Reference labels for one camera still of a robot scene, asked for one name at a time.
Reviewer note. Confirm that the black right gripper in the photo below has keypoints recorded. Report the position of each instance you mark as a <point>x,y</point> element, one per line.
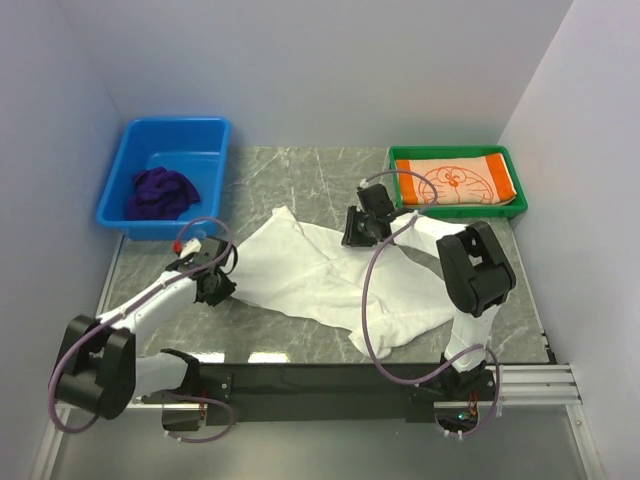
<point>352,237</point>

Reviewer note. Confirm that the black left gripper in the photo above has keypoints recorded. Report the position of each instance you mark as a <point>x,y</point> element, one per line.
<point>226,288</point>

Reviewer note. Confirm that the white towel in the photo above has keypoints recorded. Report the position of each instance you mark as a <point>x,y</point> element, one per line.
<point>302,270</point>

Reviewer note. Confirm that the orange Doraemon towel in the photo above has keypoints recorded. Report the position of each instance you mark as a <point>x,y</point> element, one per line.
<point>474,181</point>

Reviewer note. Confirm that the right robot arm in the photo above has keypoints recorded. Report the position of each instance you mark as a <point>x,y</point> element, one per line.
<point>477,275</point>

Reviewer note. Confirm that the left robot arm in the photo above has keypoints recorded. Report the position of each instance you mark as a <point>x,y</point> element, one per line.
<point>98,368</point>

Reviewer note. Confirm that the purple towel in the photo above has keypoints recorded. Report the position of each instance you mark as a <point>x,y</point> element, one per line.
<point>160,194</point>

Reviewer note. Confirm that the blue plastic bin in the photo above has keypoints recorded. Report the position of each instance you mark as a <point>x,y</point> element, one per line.
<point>195,147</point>

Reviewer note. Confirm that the green plastic tray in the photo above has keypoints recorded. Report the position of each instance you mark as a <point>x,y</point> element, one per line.
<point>510,210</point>

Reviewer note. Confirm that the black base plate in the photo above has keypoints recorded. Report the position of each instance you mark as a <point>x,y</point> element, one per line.
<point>263,392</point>

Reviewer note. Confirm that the aluminium mounting rail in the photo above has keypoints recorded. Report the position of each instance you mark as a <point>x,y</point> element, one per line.
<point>519,384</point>

